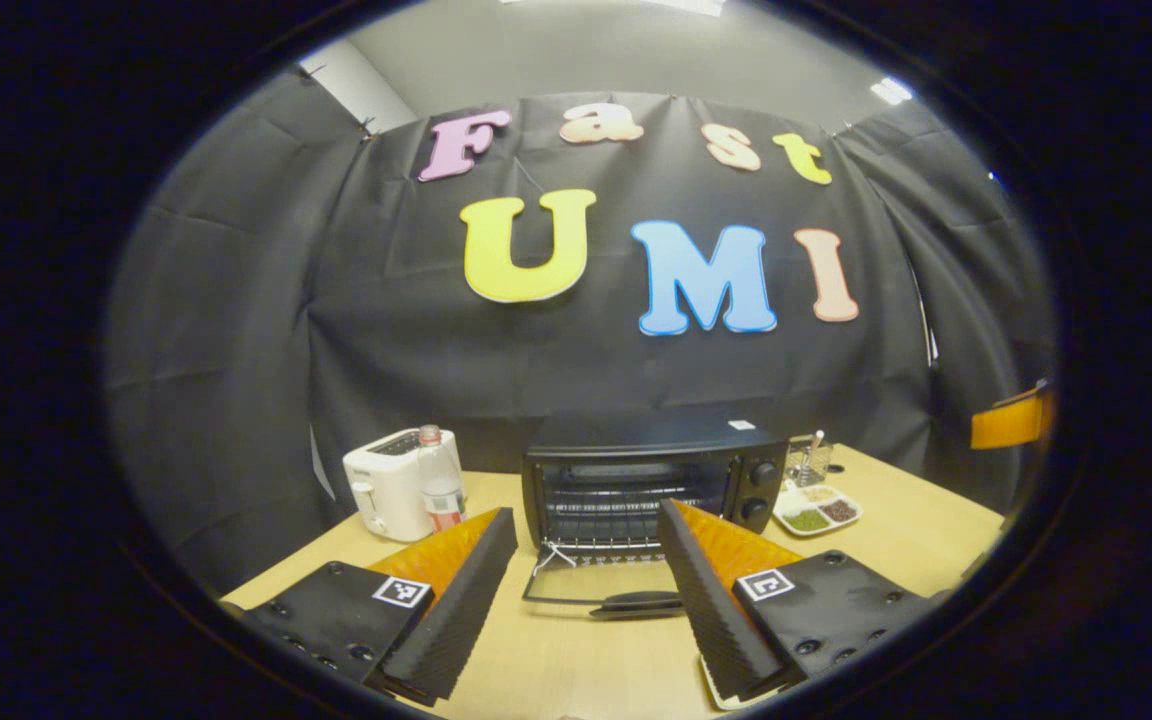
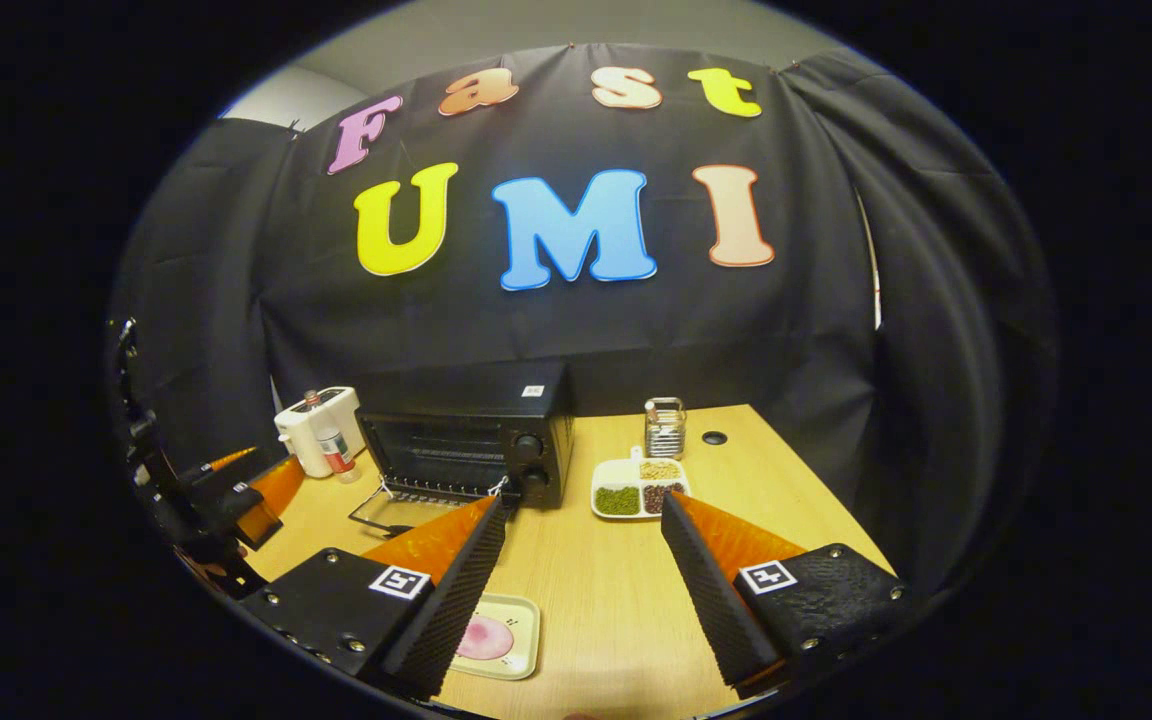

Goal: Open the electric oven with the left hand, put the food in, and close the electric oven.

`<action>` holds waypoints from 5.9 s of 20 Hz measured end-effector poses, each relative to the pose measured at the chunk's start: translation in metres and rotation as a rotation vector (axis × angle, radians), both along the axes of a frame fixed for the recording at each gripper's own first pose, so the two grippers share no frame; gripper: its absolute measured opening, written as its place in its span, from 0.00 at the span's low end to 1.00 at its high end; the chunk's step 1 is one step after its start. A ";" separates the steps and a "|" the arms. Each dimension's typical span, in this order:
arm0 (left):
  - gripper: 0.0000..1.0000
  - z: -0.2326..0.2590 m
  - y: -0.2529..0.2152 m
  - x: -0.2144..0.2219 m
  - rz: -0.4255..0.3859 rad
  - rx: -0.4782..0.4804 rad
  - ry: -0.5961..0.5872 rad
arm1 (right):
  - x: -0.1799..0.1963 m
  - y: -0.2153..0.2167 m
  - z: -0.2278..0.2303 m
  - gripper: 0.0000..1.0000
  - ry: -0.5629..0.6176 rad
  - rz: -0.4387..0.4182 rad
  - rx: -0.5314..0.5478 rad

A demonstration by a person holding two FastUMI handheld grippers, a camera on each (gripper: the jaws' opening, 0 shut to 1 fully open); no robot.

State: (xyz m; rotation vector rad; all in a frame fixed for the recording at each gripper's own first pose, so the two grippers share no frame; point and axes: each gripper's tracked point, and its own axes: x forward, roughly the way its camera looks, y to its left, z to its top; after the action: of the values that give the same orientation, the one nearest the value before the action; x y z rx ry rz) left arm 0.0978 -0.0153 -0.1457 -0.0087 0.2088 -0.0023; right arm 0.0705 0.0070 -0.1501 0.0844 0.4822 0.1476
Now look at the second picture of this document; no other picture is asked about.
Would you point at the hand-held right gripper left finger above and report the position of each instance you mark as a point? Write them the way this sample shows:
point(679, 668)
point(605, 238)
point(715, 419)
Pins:
point(451, 600)

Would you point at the white divided dish with beans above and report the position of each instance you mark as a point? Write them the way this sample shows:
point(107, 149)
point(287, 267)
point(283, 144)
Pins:
point(618, 500)

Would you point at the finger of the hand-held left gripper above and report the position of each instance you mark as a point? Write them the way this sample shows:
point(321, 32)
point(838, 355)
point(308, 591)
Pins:
point(226, 482)
point(276, 495)

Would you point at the white toaster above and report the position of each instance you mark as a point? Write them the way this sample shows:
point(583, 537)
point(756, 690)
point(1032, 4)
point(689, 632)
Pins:
point(298, 430)

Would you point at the black electric oven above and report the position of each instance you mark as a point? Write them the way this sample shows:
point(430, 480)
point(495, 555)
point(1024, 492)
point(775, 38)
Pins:
point(466, 400)

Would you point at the clear plastic water bottle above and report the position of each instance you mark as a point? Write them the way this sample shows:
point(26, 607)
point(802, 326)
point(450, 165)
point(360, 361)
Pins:
point(336, 452)

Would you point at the cream food tray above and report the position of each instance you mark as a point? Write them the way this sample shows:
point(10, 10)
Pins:
point(526, 640)

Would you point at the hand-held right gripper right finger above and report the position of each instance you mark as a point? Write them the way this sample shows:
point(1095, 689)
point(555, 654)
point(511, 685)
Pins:
point(711, 600)

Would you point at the black backdrop cloth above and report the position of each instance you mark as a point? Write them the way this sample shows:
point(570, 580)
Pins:
point(796, 330)

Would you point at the pink meat slice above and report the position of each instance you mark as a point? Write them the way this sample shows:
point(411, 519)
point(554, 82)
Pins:
point(486, 638)

